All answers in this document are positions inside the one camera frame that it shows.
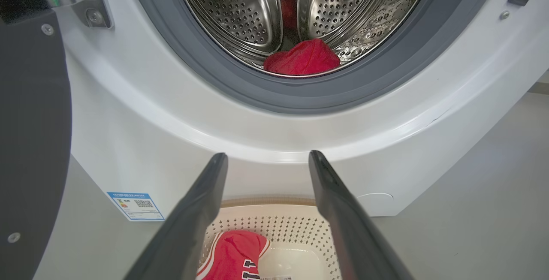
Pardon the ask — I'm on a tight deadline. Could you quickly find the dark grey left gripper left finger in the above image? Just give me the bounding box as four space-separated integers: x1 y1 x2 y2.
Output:
124 152 229 280

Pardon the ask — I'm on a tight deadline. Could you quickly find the red jersey with white trim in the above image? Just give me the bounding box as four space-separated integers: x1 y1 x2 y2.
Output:
196 230 271 280

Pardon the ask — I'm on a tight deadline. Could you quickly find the white front-load washing machine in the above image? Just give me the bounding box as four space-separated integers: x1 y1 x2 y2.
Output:
56 0 549 221

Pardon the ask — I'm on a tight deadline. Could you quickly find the round white filter cover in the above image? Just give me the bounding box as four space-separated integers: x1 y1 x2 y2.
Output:
358 193 394 217

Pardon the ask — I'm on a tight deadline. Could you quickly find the plain red garment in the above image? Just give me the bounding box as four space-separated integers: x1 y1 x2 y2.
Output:
263 38 341 76

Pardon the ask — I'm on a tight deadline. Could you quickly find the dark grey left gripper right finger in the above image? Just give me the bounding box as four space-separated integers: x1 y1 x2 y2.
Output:
308 150 414 280

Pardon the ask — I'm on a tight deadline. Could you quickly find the black-rimmed glass washer door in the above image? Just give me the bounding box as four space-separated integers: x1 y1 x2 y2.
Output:
0 0 72 280

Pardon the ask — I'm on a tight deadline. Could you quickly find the white perforated laundry basket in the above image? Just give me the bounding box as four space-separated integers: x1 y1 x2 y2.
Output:
197 198 344 280

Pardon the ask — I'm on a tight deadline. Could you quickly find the perforated steel washer drum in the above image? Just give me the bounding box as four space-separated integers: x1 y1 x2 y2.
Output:
172 0 436 78

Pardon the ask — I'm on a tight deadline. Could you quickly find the grey rubber door gasket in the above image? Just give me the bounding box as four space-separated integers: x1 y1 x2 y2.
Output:
124 0 504 114

